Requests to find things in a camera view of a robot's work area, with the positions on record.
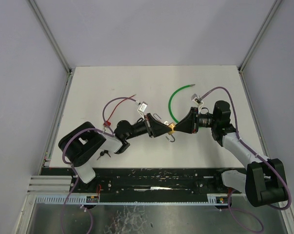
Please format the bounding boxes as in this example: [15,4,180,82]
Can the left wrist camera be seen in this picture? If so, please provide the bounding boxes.
[137,102,148,119]

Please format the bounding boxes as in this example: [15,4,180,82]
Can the keys of orange padlock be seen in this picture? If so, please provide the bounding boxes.
[97,150,111,160]

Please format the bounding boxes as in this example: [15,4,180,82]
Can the large brass padlock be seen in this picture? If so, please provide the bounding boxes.
[165,123,176,143]

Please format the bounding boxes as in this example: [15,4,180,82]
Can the green cable lock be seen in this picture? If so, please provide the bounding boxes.
[168,84,205,125]

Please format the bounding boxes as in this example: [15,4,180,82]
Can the red cable lock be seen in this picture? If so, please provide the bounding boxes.
[102,94,137,129]

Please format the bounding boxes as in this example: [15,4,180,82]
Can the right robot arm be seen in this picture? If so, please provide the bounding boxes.
[174,100,290,207]

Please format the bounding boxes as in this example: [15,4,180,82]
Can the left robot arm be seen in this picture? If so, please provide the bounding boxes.
[58,113,172,184]

